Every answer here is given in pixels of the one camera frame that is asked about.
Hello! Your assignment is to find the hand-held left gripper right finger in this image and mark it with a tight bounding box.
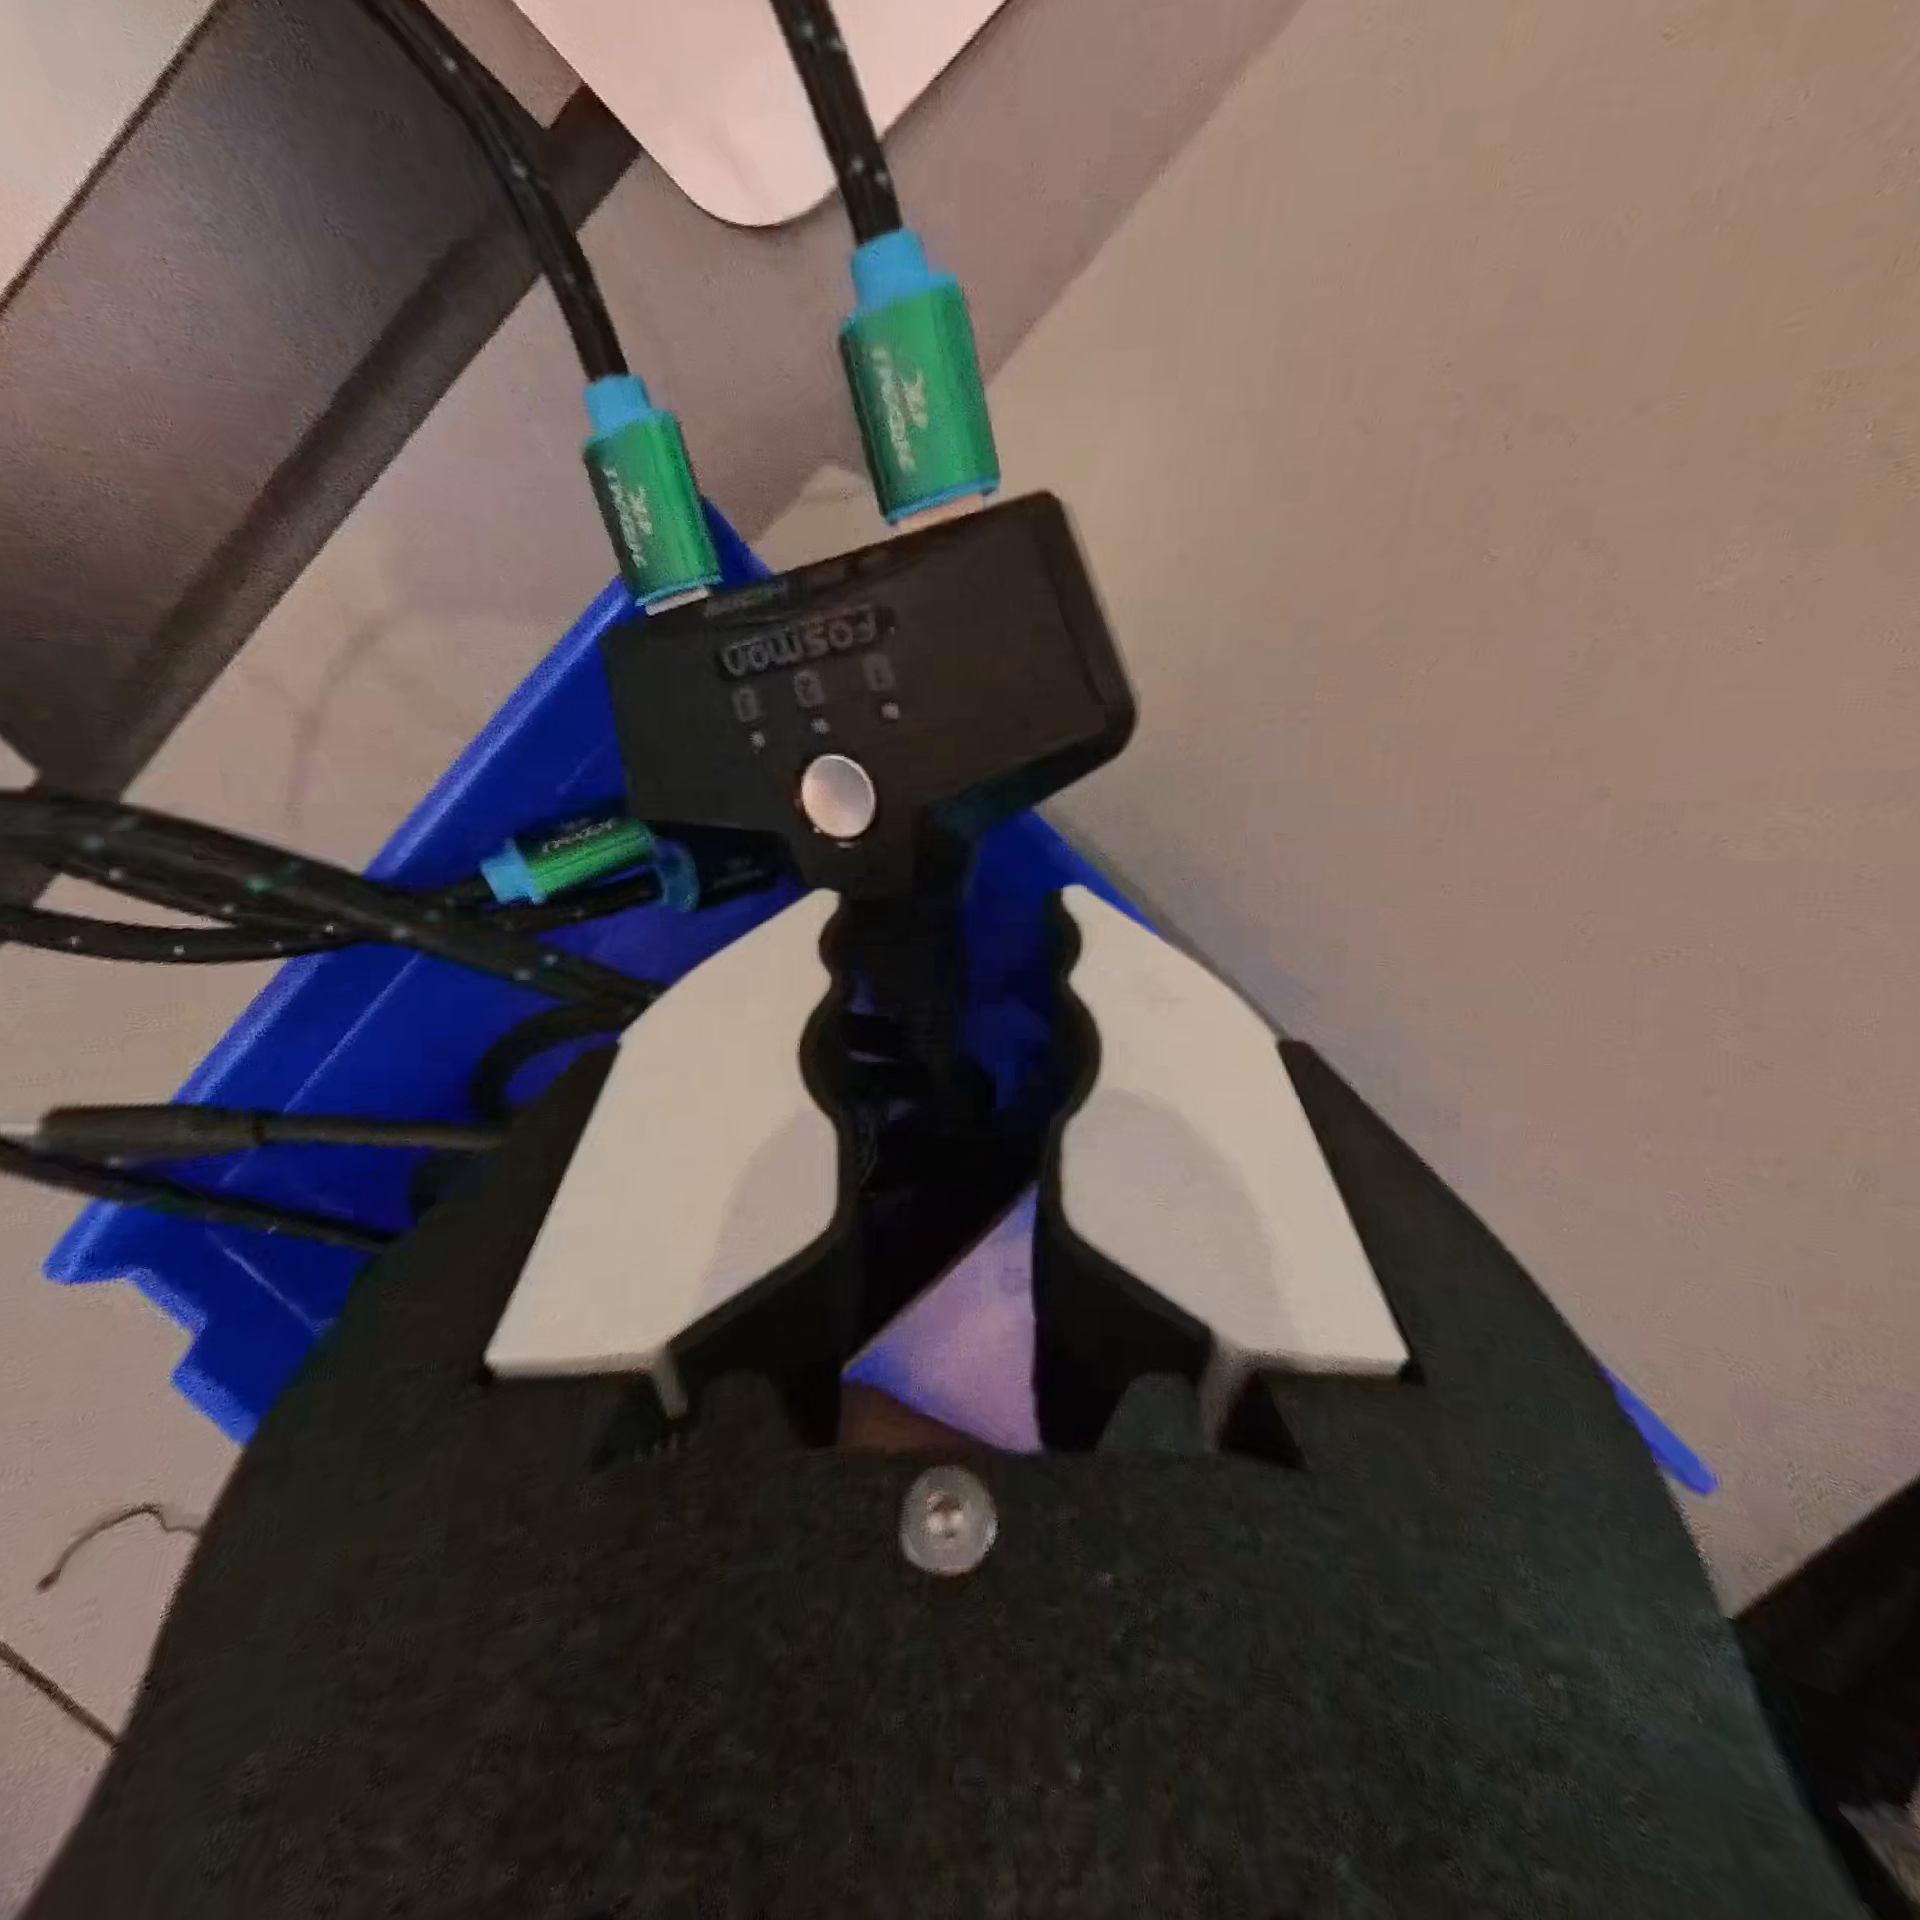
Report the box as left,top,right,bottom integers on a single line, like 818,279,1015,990
1039,883,1417,1382

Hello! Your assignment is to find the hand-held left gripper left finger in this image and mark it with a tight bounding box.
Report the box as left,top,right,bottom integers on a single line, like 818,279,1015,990
484,893,853,1382

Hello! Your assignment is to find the green plug braided hdmi cable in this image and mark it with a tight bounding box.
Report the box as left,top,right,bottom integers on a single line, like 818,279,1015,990
360,0,726,614
0,792,801,1010
773,0,1004,530

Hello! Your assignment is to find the blue plastic bin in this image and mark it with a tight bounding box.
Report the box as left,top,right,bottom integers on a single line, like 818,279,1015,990
43,493,1721,1502

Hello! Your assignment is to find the dark grey hdmi switch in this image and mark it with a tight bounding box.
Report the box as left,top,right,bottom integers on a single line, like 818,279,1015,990
600,491,1139,902

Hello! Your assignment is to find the black thread scrap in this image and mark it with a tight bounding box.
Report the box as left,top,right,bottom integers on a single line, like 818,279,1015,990
36,1503,204,1591

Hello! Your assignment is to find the white tablet stand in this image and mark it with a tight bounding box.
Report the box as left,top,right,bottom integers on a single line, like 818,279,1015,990
511,0,1009,229

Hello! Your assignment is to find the thin black cable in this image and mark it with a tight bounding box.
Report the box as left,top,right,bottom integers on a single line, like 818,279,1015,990
0,1102,517,1253

